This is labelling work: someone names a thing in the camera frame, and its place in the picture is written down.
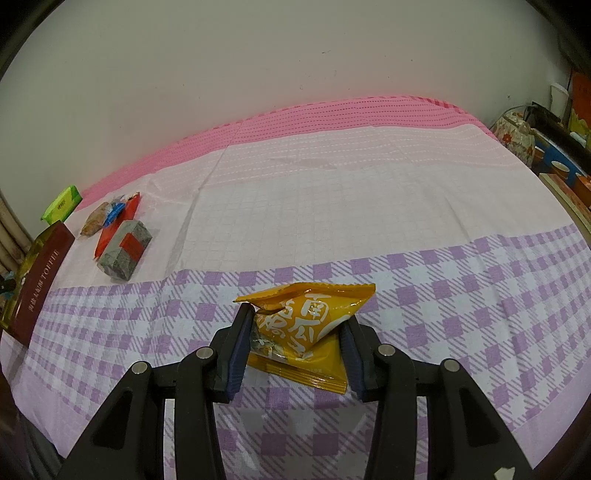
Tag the floral fabric bag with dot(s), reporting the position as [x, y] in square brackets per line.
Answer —
[512, 134]

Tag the blue candy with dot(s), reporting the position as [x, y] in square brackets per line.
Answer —
[113, 214]

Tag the white paper cup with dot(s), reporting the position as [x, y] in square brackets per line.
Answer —
[560, 101]

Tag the gold tin box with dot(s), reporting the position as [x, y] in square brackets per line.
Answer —
[41, 277]

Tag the orange yellow box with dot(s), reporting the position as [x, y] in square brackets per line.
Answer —
[579, 101]

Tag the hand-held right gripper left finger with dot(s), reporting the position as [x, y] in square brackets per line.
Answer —
[238, 355]

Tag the green tissue pack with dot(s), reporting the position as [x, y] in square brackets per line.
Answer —
[62, 203]

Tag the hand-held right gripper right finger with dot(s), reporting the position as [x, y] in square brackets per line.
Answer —
[355, 364]

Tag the cluttered side table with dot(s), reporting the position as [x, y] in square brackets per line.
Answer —
[568, 194]

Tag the pink purple checked cloth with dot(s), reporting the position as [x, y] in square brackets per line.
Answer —
[369, 207]

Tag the yellow snack packet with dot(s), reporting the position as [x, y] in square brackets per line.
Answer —
[304, 332]

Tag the patterned paper cup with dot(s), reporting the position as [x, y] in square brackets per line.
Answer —
[563, 170]

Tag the grey block with red label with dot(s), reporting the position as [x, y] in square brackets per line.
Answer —
[124, 251]

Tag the clear peanut brittle packet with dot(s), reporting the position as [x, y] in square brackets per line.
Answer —
[94, 221]

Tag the red snack packet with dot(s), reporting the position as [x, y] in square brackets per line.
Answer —
[105, 240]

